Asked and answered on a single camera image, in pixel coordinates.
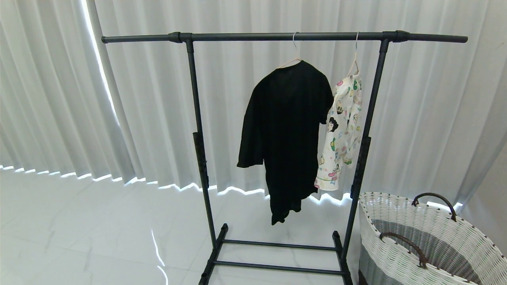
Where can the white laundry basket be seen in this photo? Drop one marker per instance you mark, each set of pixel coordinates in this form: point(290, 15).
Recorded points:
point(416, 225)

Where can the white curtain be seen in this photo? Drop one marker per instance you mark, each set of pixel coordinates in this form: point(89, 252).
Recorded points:
point(158, 99)

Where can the black clothes rack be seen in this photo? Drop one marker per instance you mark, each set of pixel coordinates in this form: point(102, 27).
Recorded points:
point(257, 37)

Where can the pink clothes hanger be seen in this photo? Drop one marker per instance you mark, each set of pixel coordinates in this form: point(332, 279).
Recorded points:
point(295, 43)
point(355, 59)

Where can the black garment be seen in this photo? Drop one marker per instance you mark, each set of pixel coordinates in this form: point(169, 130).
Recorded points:
point(285, 130)

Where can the cream printed garment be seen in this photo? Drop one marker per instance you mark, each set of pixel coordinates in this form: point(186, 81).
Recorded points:
point(342, 134)

